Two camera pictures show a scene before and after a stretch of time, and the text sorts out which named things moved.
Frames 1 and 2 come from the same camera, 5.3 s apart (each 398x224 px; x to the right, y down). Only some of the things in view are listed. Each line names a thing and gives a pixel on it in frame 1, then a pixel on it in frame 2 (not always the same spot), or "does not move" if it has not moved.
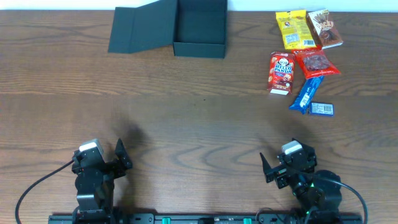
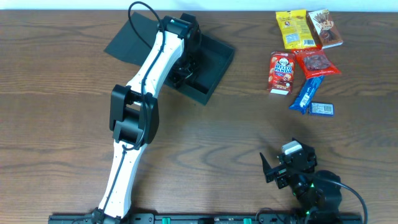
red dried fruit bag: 315,63 does not move
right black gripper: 280,171 does not move
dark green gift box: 195,28 -> 215,56
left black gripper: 124,156 -> 177,78
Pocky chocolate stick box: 324,29 does not move
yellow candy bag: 296,32 does not move
